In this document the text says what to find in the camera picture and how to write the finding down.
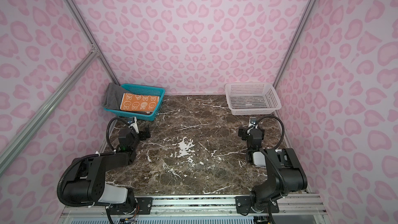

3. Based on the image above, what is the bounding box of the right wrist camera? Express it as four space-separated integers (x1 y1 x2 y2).
248 117 257 129

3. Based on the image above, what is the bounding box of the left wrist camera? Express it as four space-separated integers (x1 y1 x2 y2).
127 117 139 134

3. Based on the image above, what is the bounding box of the teal plastic basket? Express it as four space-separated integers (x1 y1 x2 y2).
102 83 165 121

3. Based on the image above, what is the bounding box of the back right aluminium post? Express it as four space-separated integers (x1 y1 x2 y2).
273 0 319 89

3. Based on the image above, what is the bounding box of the grey terry towel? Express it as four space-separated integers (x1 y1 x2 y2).
102 83 129 111

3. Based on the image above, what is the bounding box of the back left aluminium post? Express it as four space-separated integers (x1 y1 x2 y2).
63 0 120 85

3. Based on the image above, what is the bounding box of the white plastic basket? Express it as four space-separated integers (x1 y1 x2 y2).
225 83 282 116

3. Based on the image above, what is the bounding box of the orange patterned towel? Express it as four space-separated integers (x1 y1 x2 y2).
120 93 160 114

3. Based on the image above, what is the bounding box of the aluminium post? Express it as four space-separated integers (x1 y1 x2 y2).
63 0 120 85
273 0 319 89

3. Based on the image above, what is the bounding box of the right black corrugated cable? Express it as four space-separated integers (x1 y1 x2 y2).
254 116 285 150

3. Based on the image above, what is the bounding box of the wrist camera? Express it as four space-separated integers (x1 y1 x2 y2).
127 117 139 134
248 117 257 129

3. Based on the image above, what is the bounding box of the left aluminium frame strut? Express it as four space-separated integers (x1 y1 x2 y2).
1 48 97 175

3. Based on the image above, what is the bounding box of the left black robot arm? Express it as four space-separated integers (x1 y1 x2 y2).
57 127 151 214

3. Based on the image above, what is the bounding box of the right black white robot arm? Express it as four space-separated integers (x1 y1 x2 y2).
236 126 308 215

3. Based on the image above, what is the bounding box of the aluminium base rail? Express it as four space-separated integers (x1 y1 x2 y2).
58 193 331 224

